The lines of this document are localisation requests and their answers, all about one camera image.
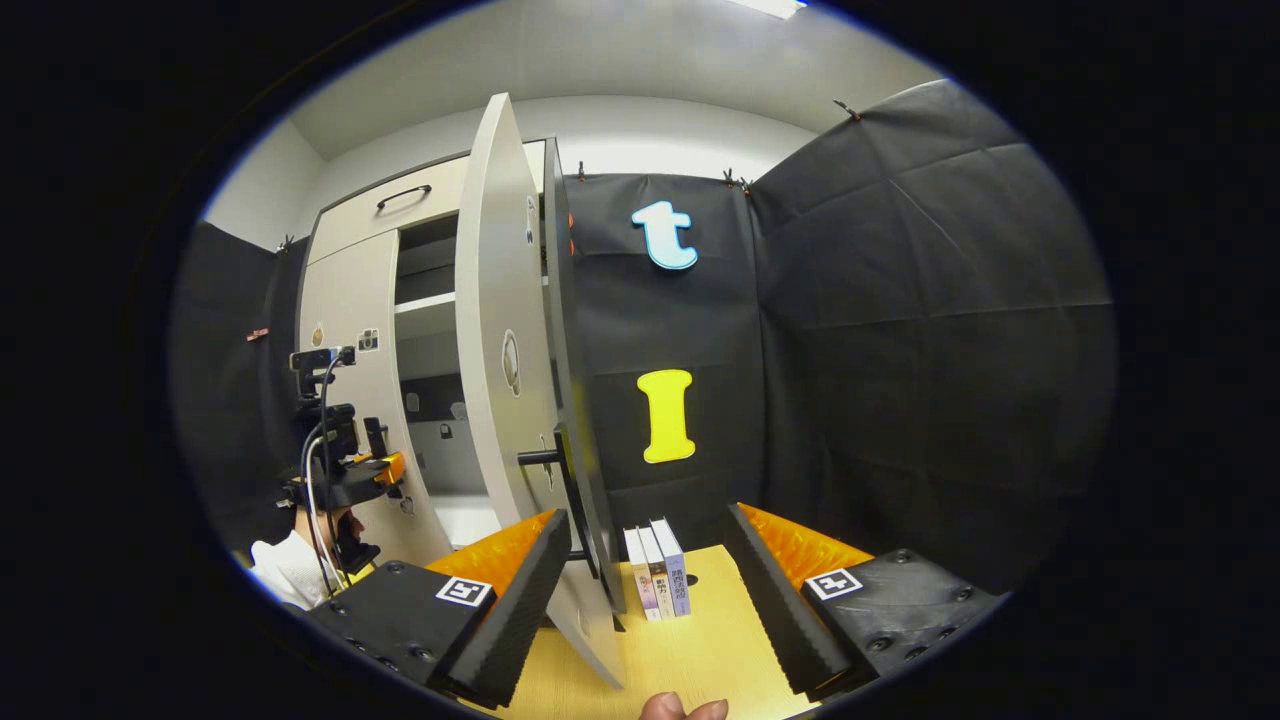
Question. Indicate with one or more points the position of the beige double-door shoe cabinet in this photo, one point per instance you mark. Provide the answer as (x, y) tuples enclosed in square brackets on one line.
[(575, 330)]

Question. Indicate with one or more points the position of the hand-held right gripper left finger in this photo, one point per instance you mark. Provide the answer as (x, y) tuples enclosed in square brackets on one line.
[(515, 610)]

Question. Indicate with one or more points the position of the light purple book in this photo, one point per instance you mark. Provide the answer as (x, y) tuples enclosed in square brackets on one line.
[(677, 575)]

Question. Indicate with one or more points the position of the white pink book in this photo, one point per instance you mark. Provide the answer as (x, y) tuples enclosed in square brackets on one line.
[(640, 580)]

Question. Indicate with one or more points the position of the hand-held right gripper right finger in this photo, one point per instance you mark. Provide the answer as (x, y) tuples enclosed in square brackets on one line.
[(780, 610)]

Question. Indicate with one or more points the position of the beige door with camera sticker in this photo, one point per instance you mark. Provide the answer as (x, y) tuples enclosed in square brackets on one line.
[(345, 300)]

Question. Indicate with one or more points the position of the beige door with cherry sticker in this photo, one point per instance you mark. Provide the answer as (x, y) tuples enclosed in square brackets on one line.
[(490, 300)]

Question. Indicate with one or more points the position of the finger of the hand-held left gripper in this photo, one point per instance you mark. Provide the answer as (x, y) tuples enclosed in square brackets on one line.
[(390, 468)]

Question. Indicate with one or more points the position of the white cabinet shelf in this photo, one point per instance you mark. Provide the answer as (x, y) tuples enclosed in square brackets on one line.
[(465, 520), (425, 312)]

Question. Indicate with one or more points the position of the long ceiling light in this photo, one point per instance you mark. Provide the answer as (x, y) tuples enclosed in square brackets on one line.
[(775, 8)]

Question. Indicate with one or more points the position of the black backdrop cloth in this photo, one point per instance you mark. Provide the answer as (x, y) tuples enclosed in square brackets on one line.
[(900, 300)]

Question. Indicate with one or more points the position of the beige cabinet drawer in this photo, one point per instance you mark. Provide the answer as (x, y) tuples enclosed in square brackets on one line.
[(440, 190)]

